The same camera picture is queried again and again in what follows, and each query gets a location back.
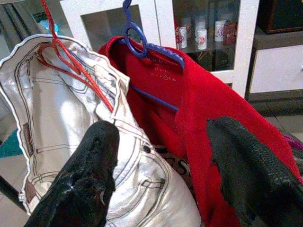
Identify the chrome and black clothes rack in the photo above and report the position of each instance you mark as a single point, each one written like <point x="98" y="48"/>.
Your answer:
<point x="11" y="192"/>

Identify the teal floor mat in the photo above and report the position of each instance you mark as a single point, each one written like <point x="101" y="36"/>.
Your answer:
<point x="9" y="146"/>

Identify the white glass-door cabinet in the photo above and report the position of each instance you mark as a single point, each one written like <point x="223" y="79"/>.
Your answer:
<point x="243" y="47"/>

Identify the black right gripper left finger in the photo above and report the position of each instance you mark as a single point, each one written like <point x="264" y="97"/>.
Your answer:
<point x="78" y="184"/>

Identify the grey curtain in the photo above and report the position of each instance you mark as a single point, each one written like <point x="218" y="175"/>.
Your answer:
<point x="16" y="19"/>

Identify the white mug red print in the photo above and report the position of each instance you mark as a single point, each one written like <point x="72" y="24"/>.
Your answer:
<point x="202" y="39"/>
<point x="219" y="30"/>
<point x="182" y="37"/>

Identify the black box with brown edge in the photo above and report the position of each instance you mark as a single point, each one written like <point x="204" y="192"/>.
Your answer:
<point x="284" y="14"/>

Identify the red printed t-shirt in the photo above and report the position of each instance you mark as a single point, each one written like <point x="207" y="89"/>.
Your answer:
<point x="213" y="94"/>

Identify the white denim jacket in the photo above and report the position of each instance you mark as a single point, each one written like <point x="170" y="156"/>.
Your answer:
<point x="59" y="113"/>

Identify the blue plastic hanger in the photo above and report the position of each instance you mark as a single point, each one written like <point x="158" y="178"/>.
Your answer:
<point x="163" y="50"/>

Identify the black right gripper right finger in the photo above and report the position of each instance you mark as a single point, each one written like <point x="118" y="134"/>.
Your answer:
<point x="255" y="184"/>

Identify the red printed box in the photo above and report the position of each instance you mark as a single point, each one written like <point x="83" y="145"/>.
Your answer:
<point x="230" y="33"/>

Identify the white drawer unit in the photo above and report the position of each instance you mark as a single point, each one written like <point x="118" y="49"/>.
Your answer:
<point x="277" y="68"/>

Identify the red plastic hanger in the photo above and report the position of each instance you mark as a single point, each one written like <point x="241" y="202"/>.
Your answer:
<point x="76" y="67"/>

